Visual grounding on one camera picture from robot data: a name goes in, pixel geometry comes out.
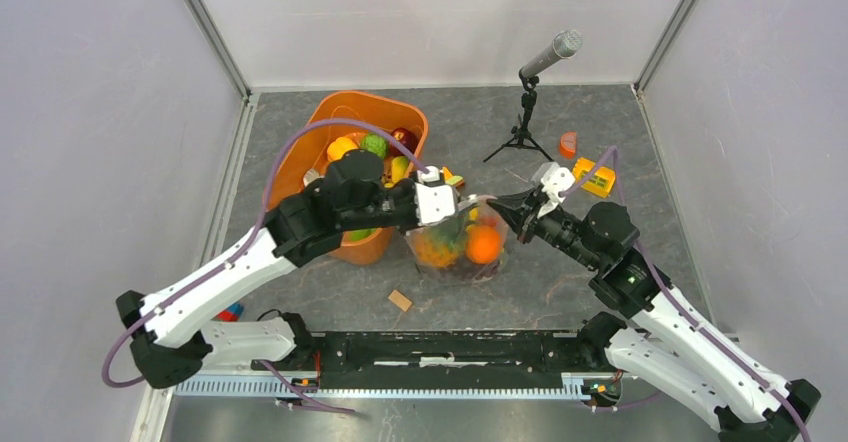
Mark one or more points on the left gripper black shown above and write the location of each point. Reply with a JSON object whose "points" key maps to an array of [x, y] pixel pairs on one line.
{"points": [[409, 185]]}

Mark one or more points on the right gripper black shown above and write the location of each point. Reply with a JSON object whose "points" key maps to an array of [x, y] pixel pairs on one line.
{"points": [[521, 210]]}

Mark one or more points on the orange spiky fruit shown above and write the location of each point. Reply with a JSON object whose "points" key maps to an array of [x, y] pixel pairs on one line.
{"points": [[439, 246]]}

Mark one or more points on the clear zip top bag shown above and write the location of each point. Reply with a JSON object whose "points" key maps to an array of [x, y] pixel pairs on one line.
{"points": [[472, 211]]}

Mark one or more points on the orange plastic bin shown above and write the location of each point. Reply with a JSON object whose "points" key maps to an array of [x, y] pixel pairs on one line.
{"points": [[309, 152]]}

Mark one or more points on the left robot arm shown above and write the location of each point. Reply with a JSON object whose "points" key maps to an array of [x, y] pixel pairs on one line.
{"points": [[173, 332]]}

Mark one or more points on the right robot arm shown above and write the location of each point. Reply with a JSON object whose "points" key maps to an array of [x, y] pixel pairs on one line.
{"points": [[651, 331]]}

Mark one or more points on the yellow green mango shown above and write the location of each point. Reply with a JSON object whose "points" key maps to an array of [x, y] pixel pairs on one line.
{"points": [[399, 166]]}

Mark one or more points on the green star fruit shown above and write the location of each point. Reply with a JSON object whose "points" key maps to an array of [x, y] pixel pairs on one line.
{"points": [[359, 234]]}

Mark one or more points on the multicolour toy brick stack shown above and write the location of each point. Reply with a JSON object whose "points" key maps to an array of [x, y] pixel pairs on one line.
{"points": [[451, 179]]}

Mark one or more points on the red apple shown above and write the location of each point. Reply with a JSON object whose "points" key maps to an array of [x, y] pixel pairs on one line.
{"points": [[406, 137]]}

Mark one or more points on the green leafy vegetable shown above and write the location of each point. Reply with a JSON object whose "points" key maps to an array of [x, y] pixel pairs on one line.
{"points": [[375, 144]]}

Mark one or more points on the black microphone tripod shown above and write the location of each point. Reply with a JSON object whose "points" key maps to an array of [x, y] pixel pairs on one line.
{"points": [[522, 138]]}

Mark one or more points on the yellow toy brick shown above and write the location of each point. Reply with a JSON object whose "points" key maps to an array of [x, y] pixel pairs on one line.
{"points": [[601, 183]]}

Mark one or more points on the wooden block near bin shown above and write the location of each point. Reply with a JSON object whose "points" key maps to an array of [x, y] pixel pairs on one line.
{"points": [[399, 300]]}

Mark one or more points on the white garlic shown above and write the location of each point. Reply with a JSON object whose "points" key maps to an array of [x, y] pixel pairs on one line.
{"points": [[310, 176]]}

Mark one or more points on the grey microphone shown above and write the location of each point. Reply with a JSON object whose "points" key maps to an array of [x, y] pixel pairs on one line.
{"points": [[564, 46]]}

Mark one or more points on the red blue toy brick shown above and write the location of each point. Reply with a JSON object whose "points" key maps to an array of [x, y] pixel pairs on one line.
{"points": [[232, 313]]}

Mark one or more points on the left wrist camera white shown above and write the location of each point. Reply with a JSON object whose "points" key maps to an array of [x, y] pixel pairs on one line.
{"points": [[435, 200]]}

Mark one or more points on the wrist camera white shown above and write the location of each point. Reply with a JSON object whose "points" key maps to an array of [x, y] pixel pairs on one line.
{"points": [[553, 180], [435, 200]]}

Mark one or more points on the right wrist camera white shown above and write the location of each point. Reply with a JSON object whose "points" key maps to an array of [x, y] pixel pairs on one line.
{"points": [[553, 180]]}

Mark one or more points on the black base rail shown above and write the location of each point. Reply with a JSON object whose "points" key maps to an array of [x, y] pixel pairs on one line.
{"points": [[452, 364]]}

